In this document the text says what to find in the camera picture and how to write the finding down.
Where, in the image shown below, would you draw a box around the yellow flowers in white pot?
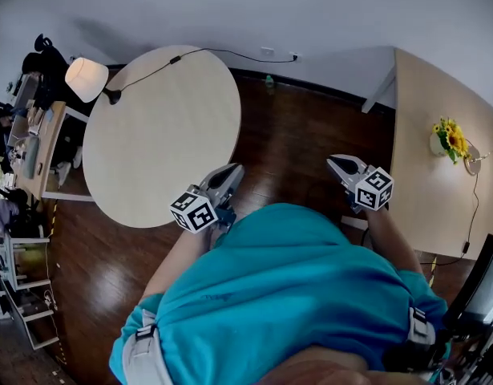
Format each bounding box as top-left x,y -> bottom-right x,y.
429,117 -> 471,165

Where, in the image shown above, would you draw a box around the black desk lamp cable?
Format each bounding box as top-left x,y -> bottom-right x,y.
430,172 -> 482,268

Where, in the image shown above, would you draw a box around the wooden office desk white legs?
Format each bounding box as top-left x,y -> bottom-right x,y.
7,100 -> 95,203

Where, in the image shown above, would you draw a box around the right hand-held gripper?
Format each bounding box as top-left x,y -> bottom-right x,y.
325,154 -> 394,216

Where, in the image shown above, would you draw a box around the round beige table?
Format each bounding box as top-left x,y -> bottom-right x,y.
81,45 -> 242,229

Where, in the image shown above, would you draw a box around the black monitor screen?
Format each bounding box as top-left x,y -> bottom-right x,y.
442,233 -> 493,330

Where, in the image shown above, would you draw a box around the grey harness shoulder strap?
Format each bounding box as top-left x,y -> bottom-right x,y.
121,309 -> 175,385
406,306 -> 436,347

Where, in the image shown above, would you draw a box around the person's blue shirt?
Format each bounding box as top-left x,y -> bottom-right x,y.
108,202 -> 450,385

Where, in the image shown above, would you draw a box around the person's left forearm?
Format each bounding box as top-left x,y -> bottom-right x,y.
140,226 -> 215,302

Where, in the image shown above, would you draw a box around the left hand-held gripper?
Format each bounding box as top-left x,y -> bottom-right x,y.
169,163 -> 246,235

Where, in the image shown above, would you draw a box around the rectangular wooden table white legs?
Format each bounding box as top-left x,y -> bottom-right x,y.
361,46 -> 493,261

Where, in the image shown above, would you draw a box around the black light cable with switch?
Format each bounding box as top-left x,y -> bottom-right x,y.
115,47 -> 299,95

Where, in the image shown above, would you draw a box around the grey laptop sleeve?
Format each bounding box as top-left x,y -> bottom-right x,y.
22,136 -> 41,180

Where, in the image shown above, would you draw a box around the person's right forearm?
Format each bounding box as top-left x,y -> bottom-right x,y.
364,206 -> 423,276

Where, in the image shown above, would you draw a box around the glass globe desk lamp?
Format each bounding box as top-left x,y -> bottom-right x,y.
463,136 -> 493,176

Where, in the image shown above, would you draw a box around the white table lamp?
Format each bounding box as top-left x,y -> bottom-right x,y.
64,56 -> 123,106

